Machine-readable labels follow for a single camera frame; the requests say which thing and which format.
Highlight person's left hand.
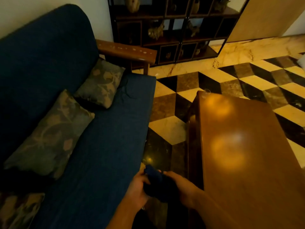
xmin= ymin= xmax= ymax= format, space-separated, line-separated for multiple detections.
xmin=124 ymin=170 xmax=151 ymax=209

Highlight person's right hand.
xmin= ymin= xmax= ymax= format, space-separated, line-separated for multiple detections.
xmin=163 ymin=171 xmax=204 ymax=209

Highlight dark blue cleaning cloth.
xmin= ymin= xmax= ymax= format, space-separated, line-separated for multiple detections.
xmin=142 ymin=164 xmax=183 ymax=204

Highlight person's left forearm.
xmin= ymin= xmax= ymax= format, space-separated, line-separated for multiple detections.
xmin=106 ymin=197 xmax=149 ymax=229

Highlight person's right forearm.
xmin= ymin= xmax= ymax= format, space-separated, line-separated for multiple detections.
xmin=188 ymin=188 xmax=241 ymax=229

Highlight person's dark trousers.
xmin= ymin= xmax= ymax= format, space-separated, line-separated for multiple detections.
xmin=132 ymin=199 xmax=207 ymax=229

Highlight long blue fabric sofa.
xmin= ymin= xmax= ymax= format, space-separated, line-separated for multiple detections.
xmin=0 ymin=3 xmax=157 ymax=229

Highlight wooden table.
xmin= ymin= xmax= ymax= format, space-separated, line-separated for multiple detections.
xmin=186 ymin=90 xmax=305 ymax=229

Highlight floral throw pillow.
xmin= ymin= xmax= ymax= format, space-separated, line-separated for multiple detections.
xmin=73 ymin=57 xmax=126 ymax=109
xmin=3 ymin=89 xmax=96 ymax=180
xmin=0 ymin=192 xmax=46 ymax=229

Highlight dark wooden display cabinet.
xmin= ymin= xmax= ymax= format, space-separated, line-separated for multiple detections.
xmin=107 ymin=0 xmax=251 ymax=69

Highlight golden figurine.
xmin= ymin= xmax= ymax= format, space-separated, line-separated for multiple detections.
xmin=190 ymin=0 xmax=200 ymax=15
xmin=186 ymin=20 xmax=200 ymax=38
xmin=213 ymin=0 xmax=230 ymax=13
xmin=147 ymin=21 xmax=165 ymax=41

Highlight tan ceramic figurine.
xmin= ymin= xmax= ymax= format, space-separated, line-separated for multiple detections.
xmin=125 ymin=0 xmax=140 ymax=13

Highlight light wooden door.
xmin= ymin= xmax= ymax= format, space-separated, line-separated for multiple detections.
xmin=226 ymin=0 xmax=305 ymax=43

